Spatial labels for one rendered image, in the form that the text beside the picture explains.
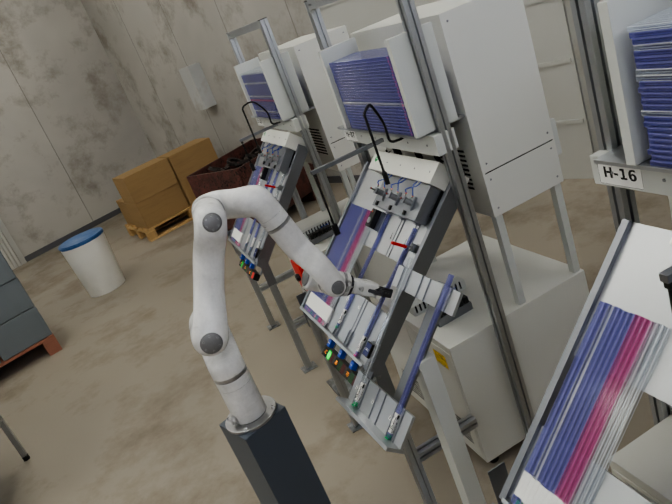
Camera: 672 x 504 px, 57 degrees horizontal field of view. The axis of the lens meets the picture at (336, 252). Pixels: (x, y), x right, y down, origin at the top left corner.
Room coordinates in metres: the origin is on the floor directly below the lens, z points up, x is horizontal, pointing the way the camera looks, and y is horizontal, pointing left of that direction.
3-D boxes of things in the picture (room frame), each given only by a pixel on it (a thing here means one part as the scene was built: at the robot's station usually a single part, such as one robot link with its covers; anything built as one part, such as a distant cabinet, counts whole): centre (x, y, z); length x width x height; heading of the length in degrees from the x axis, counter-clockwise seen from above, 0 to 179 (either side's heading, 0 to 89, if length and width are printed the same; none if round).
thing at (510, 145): (2.44, -0.80, 0.86); 0.70 x 0.67 x 1.72; 15
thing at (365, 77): (2.26, -0.37, 1.52); 0.51 x 0.13 x 0.27; 15
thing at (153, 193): (8.12, 1.71, 0.42); 1.37 x 0.97 x 0.84; 125
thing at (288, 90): (3.75, -0.10, 0.95); 1.33 x 0.82 x 1.90; 105
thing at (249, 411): (1.87, 0.49, 0.79); 0.19 x 0.19 x 0.18
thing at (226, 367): (1.90, 0.49, 1.00); 0.19 x 0.12 x 0.24; 9
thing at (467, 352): (2.35, -0.47, 0.31); 0.70 x 0.65 x 0.62; 15
